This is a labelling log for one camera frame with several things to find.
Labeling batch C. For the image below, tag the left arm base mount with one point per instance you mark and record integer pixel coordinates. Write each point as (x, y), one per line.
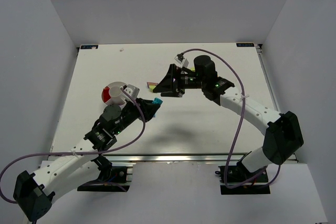
(110, 179)

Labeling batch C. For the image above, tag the teal stepped lego brick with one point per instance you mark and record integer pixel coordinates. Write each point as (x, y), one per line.
(157, 101)

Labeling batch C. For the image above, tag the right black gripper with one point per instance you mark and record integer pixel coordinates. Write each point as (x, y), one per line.
(177, 82)

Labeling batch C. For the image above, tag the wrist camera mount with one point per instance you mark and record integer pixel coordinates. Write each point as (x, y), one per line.
(131, 91)
(181, 60)

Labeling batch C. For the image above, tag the lime lego under tile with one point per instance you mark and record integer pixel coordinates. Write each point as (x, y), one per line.
(151, 89)

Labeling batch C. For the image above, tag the left blue corner label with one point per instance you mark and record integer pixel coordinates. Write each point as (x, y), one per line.
(88, 47)

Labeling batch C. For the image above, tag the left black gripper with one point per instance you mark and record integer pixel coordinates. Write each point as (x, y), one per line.
(142, 107)

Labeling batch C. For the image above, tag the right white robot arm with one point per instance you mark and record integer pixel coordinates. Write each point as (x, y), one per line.
(281, 131)

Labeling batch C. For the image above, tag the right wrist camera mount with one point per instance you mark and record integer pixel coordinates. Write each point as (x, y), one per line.
(181, 60)

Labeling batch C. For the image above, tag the red lego brick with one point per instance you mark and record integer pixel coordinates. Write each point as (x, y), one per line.
(105, 94)

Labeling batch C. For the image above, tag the white divided round container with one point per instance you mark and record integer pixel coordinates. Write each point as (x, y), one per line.
(117, 96)

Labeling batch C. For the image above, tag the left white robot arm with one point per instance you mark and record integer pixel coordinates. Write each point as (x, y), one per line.
(36, 192)

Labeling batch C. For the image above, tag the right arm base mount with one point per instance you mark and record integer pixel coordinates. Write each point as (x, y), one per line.
(257, 181)

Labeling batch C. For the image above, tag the blue corner label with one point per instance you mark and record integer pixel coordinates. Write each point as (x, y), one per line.
(88, 47)
(245, 44)

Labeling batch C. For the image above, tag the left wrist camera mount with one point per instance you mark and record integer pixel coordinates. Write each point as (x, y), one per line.
(131, 91)

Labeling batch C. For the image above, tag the right blue corner label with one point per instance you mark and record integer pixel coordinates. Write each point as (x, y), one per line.
(245, 44)

